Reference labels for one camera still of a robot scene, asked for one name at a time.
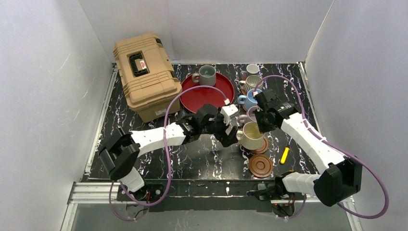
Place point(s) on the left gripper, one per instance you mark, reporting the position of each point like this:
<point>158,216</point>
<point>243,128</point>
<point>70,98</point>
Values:
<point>225,131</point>

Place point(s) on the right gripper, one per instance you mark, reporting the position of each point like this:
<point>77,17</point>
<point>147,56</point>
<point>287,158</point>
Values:
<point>261,117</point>

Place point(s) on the lilac textured mug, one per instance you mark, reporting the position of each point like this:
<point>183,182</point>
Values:
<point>248,117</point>

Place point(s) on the light blue textured mug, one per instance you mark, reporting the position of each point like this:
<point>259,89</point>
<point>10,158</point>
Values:
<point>248,100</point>

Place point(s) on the cream yellow mug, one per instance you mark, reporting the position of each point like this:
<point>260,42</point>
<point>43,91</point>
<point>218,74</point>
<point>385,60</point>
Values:
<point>250,137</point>

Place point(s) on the brown wooden coaster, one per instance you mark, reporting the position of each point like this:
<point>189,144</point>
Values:
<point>262,149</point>

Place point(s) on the grey ribbed mug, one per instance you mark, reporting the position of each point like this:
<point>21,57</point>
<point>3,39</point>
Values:
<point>249,83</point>

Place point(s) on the grey printed mug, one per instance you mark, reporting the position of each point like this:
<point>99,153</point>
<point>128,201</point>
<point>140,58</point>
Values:
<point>249,70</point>

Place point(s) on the sage green mug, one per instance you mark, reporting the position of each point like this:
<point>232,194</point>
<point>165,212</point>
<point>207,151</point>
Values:
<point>206,76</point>

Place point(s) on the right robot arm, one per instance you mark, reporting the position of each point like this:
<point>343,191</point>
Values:
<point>338,176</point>

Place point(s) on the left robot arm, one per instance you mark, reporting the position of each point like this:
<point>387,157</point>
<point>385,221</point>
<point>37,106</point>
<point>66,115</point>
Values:
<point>120,152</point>

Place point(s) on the yellow marker pen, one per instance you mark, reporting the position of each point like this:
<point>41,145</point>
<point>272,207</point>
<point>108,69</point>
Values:
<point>284,155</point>

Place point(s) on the red round tray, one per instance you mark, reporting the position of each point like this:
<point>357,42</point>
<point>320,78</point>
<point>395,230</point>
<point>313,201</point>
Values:
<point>195,99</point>

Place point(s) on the tan plastic tool case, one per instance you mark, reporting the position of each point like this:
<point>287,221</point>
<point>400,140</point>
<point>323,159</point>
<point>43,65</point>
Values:
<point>147,75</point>

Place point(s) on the front aluminium frame rail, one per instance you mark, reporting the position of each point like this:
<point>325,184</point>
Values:
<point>103,192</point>

